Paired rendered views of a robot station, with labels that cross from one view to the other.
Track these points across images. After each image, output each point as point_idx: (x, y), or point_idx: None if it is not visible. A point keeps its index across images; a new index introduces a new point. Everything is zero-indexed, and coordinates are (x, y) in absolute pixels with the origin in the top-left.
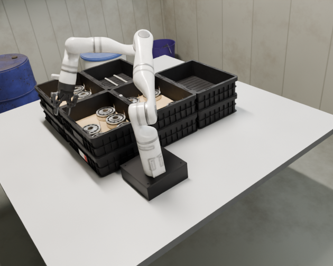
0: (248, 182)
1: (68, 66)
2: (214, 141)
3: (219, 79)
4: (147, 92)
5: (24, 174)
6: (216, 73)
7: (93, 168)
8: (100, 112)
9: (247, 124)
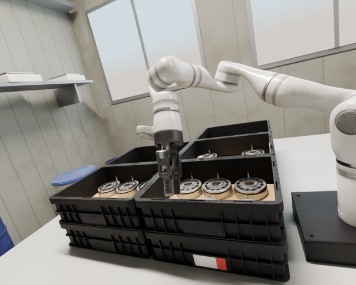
0: None
1: (173, 100)
2: (304, 175)
3: (246, 132)
4: (331, 90)
5: None
6: (241, 127)
7: (251, 273)
8: (185, 188)
9: (298, 156)
